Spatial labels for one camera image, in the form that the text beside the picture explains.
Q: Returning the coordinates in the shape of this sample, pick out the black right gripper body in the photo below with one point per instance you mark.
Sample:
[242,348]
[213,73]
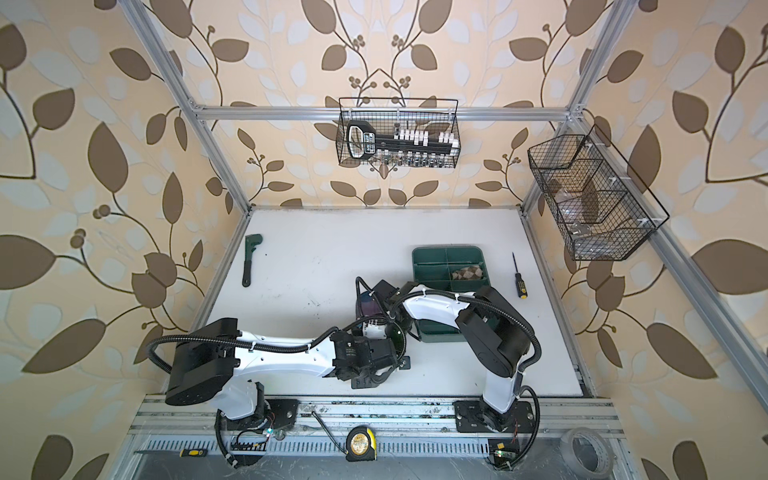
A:
[405,326]

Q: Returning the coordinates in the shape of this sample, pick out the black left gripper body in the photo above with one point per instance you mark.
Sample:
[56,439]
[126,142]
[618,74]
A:
[370,378]

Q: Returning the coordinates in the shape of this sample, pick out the green plastic organizer tray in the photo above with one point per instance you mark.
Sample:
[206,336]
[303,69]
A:
[432,267]

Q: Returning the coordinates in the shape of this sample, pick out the beige argyle sock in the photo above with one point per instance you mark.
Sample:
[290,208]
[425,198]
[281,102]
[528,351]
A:
[468,273]

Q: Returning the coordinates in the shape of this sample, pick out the purple sock yellow cuff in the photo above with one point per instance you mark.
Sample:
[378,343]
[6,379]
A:
[367,306]

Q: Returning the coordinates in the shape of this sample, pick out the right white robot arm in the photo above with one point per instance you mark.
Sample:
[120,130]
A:
[501,339]

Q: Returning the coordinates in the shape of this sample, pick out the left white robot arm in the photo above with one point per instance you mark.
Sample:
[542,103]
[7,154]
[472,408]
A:
[219,364]

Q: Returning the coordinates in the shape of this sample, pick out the clear tape roll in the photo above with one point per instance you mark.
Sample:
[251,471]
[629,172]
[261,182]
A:
[587,454]

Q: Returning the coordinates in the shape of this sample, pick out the yellow black tape measure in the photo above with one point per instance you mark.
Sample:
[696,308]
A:
[360,445]

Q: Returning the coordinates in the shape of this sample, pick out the yellow black screwdriver on table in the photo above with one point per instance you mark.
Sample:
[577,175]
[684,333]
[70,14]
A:
[519,281]

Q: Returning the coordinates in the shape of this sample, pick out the black socket set holder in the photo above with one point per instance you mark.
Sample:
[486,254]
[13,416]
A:
[365,142]

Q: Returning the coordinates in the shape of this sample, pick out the small yellow black screwdriver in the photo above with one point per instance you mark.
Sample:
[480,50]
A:
[193,453]

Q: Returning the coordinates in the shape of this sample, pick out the green pipe wrench black handle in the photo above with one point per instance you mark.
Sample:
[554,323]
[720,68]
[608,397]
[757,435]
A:
[251,242]

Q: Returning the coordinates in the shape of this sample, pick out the back wire basket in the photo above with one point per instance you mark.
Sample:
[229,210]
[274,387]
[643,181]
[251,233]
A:
[432,113]

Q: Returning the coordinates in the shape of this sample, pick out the wire basket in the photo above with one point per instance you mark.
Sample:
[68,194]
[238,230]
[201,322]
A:
[601,205]
[432,113]

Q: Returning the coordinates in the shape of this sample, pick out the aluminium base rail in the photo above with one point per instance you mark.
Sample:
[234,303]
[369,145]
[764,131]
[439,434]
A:
[409,426]

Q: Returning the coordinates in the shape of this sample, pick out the right wire basket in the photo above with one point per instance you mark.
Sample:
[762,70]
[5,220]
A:
[601,205]

